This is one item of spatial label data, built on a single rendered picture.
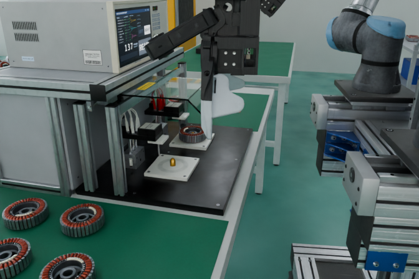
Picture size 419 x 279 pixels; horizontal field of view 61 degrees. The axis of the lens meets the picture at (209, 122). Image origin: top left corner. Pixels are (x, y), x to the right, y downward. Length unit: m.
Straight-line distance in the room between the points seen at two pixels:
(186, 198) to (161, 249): 0.20
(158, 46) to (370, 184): 0.51
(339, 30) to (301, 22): 5.04
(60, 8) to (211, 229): 0.77
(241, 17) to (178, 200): 0.68
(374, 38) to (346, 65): 5.26
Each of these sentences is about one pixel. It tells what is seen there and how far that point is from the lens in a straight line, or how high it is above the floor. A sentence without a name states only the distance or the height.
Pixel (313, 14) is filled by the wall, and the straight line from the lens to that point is 6.37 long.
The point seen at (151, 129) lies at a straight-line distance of 1.17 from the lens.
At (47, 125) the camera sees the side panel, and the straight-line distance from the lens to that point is 1.14.
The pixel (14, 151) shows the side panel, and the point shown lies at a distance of 1.26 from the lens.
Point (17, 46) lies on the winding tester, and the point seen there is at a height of 1.18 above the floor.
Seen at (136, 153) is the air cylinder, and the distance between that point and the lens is 1.24.
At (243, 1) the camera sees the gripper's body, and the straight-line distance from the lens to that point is 0.51.
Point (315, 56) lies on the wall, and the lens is 6.45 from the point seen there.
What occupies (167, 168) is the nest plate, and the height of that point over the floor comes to 0.78.
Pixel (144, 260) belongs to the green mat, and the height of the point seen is 0.75.
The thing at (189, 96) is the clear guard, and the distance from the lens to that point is 1.01.
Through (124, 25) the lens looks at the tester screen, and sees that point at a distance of 1.14.
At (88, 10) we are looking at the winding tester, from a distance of 1.12.
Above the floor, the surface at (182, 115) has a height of 0.88.
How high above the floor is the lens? 1.35
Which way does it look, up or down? 21 degrees down
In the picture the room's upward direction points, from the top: straight up
